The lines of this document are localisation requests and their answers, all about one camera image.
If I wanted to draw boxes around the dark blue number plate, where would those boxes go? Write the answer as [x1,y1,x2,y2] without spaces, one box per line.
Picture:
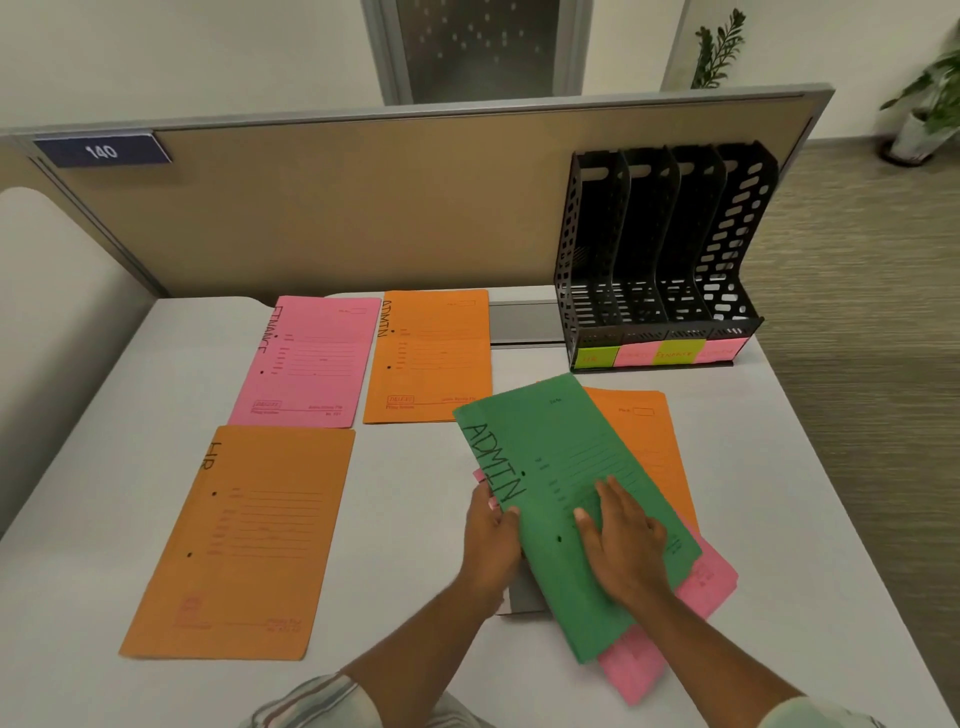
[32,131,174,170]

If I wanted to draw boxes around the person's right hand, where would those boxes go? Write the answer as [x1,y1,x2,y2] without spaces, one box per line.
[572,474,673,622]

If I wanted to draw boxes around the grey folder white spine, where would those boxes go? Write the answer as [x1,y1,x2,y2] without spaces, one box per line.
[494,558,560,618]

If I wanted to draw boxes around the green folder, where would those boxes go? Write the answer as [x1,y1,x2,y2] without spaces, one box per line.
[452,372,705,666]

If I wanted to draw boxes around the person's left forearm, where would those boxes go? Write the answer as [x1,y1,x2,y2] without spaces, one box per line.
[341,577,511,703]

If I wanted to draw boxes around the frosted glass door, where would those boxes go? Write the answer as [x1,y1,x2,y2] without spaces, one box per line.
[359,0,595,106]

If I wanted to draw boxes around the person's right forearm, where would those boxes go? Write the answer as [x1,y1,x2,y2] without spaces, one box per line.
[618,581,804,728]

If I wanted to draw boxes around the white curved side panel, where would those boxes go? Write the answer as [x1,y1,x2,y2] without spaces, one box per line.
[0,185,170,538]

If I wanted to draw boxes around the tan desk partition panel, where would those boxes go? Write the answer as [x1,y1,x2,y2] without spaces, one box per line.
[0,142,91,219]
[0,83,836,301]

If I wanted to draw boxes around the potted plant white pot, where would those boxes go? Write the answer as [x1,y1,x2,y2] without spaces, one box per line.
[878,41,960,168]

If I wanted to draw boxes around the person's right shirt sleeve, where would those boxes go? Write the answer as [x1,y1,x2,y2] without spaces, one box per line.
[757,693,894,728]

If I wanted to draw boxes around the orange folder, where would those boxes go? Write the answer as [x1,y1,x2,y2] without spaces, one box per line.
[118,425,357,663]
[581,386,703,538]
[362,289,494,426]

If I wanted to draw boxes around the black perforated file rack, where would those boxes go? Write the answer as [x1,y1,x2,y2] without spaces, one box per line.
[553,140,766,371]

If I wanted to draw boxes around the person's left hand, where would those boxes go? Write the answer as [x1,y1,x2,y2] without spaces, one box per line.
[460,479,526,605]

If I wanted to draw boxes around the slim leafy green plant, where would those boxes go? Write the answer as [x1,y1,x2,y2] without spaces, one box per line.
[688,7,748,91]

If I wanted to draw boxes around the grey cable tray cover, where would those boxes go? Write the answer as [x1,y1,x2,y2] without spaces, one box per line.
[487,299,564,348]

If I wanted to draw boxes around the pink folder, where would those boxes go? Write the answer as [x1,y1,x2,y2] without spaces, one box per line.
[472,468,740,708]
[228,296,384,430]

